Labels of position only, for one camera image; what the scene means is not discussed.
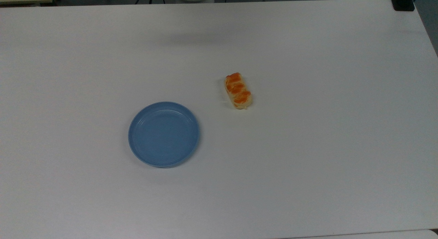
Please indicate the blue round plastic plate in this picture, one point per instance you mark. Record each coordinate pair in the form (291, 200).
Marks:
(164, 134)

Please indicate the black table clamp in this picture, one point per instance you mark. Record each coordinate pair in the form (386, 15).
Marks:
(403, 2)

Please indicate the orange glazed bread loaf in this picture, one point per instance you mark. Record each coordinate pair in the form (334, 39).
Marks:
(238, 91)

